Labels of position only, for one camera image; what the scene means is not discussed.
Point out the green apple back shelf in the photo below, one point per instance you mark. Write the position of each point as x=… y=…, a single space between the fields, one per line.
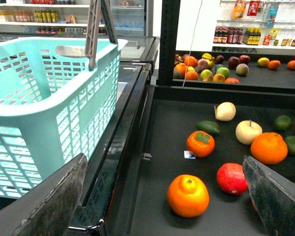
x=224 y=71

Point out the white drinks shelf unit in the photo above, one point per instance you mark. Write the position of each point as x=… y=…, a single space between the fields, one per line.
x=44 y=16

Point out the black shelf post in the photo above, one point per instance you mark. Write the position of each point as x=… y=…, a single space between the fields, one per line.
x=168 y=41

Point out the dark sauce bottles row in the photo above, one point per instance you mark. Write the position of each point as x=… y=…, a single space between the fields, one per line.
x=230 y=35

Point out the orange persimmon green leaf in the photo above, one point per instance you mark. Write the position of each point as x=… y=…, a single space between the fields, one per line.
x=200 y=144

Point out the large orange front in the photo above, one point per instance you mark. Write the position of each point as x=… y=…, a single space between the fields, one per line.
x=188 y=196

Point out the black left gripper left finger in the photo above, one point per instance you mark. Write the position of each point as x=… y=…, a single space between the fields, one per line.
x=49 y=207

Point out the orange back right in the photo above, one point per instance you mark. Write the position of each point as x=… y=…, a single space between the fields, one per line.
x=274 y=64

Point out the dark red apple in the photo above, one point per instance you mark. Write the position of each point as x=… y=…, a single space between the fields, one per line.
x=233 y=62

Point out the red pomegranate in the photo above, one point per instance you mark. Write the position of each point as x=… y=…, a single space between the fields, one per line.
x=231 y=179

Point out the yellow label bottles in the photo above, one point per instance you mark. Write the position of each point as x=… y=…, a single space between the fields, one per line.
x=252 y=36

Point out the grey basket handle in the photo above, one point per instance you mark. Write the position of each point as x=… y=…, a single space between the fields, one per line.
x=98 y=8

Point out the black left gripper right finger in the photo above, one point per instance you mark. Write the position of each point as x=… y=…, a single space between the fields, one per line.
x=273 y=196

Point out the orange on back shelf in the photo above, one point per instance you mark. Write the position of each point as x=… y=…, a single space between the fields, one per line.
x=191 y=61

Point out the green avocado right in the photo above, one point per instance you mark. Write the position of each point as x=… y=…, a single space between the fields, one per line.
x=290 y=142

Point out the white price tag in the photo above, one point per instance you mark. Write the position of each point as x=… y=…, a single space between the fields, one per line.
x=188 y=155

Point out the white round pear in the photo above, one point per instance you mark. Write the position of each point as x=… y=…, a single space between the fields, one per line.
x=225 y=111

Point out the white pear with stem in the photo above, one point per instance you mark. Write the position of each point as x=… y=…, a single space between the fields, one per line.
x=247 y=131

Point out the black display tray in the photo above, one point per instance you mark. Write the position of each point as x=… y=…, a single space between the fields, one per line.
x=156 y=157

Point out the dark green avocado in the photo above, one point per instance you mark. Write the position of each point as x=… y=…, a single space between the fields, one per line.
x=209 y=127

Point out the yellow lemon back shelf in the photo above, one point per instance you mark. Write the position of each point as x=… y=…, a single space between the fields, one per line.
x=263 y=62

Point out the large orange tangerine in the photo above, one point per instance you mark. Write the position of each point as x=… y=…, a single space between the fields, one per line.
x=269 y=148

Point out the teal plastic shopping basket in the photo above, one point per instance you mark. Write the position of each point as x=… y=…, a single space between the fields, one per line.
x=51 y=108

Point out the green lime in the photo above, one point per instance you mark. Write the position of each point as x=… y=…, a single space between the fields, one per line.
x=282 y=123

